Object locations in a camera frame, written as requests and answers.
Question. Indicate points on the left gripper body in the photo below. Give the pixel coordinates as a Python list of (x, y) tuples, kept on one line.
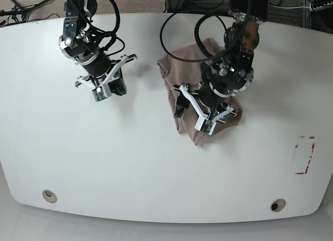
[(207, 105)]

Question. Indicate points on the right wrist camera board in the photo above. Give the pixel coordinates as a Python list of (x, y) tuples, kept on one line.
[(99, 94)]

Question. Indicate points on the table grommet hole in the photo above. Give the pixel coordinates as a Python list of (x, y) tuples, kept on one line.
[(278, 205), (49, 196)]

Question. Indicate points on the black tripod legs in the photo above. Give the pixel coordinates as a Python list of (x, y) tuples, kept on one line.
[(21, 14)]

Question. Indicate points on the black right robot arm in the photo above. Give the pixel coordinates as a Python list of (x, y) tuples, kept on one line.
[(87, 45)]

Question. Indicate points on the right table grommet hole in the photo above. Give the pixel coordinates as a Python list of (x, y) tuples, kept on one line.
[(278, 205)]

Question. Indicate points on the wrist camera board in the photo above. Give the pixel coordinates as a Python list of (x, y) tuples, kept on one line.
[(99, 94), (208, 127)]

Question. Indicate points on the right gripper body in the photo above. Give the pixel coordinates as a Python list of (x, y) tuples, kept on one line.
[(102, 71)]

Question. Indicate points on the left table grommet hole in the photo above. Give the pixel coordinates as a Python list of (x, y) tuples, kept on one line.
[(49, 196)]

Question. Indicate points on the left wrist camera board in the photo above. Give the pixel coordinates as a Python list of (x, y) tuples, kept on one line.
[(208, 127)]

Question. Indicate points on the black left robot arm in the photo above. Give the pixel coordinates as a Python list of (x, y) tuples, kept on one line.
[(226, 73)]

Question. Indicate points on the red tape rectangle marking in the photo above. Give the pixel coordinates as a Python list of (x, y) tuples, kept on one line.
[(302, 155)]

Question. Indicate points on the white power strip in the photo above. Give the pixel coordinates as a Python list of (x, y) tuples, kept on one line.
[(319, 5)]

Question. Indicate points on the mauve T-shirt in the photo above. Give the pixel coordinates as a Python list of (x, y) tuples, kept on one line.
[(176, 72)]

